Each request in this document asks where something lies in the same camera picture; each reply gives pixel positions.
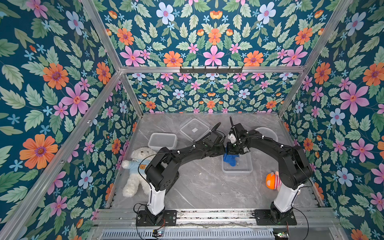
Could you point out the square clear lunch box lid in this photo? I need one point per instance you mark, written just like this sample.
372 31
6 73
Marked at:
194 129

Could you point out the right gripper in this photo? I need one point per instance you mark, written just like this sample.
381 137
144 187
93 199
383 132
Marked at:
235 149

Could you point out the square clear lunch box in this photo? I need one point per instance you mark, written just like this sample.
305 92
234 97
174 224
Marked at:
244 166

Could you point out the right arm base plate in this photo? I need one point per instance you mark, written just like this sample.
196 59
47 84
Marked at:
274 218

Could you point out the aluminium front rail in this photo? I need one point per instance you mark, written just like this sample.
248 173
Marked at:
300 218

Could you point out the round clear lunch box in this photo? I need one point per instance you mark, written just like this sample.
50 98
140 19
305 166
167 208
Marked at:
267 132

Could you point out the orange pink plush doll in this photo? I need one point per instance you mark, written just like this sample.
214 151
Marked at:
273 181

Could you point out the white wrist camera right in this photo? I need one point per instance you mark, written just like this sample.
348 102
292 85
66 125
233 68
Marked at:
232 138

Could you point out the blue cleaning cloth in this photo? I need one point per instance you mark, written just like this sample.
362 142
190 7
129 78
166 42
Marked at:
230 159

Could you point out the black wall hook rail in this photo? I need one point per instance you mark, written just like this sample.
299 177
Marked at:
210 70

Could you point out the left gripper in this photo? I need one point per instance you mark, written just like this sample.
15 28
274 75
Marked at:
221 150

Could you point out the white teddy bear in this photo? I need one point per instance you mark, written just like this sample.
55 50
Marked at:
140 159

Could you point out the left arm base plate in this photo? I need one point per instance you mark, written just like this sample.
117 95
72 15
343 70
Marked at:
156 218

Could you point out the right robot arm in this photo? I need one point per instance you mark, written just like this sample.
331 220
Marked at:
294 167

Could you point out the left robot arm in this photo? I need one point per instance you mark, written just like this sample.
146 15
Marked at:
163 170

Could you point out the rectangular clear lunch box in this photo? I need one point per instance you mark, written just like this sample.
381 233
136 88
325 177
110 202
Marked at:
161 140

